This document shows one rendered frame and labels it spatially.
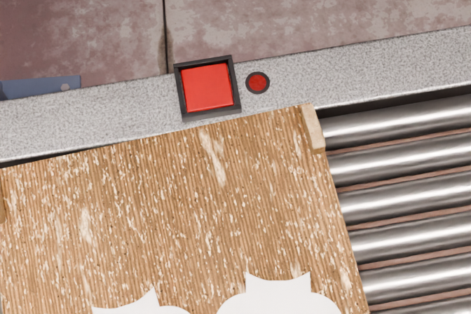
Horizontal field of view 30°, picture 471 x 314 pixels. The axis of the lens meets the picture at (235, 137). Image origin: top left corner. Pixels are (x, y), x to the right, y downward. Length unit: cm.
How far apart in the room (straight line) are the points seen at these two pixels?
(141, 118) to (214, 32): 109
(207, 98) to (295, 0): 115
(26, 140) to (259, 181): 30
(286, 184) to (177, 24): 119
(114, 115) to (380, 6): 124
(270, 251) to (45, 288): 26
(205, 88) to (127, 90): 10
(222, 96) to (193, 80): 4
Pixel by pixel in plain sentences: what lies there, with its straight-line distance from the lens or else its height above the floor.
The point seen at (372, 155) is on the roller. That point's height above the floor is 92.
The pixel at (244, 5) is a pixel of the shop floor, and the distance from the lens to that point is 222.
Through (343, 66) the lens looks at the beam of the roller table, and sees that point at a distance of 115.
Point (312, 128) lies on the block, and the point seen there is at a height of 96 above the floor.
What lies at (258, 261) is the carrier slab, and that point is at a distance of 103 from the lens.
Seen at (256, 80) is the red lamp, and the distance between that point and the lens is 113.
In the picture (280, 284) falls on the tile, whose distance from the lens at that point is 102.
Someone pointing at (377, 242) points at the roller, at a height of 92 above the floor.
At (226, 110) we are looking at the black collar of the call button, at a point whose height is 93.
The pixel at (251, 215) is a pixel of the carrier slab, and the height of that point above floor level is 94.
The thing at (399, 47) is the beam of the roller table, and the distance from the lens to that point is 117.
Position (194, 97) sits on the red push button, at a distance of 111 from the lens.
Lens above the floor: 195
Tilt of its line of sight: 70 degrees down
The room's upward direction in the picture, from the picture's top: 2 degrees counter-clockwise
